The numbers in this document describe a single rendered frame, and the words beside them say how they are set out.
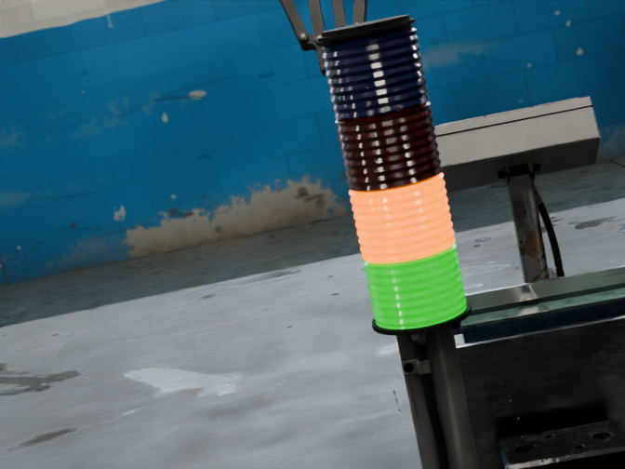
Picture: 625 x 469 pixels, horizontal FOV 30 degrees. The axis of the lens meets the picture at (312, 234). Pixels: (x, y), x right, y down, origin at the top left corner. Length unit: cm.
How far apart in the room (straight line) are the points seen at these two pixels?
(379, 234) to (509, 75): 599
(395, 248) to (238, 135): 588
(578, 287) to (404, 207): 46
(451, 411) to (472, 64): 592
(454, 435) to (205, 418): 63
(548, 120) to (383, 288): 55
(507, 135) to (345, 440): 36
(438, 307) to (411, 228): 5
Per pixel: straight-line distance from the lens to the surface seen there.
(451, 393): 75
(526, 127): 123
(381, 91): 69
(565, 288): 113
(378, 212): 70
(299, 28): 133
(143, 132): 661
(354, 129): 70
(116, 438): 137
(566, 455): 94
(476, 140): 123
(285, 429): 127
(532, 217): 126
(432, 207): 71
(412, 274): 71
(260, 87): 655
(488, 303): 113
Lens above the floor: 124
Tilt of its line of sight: 11 degrees down
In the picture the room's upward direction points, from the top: 12 degrees counter-clockwise
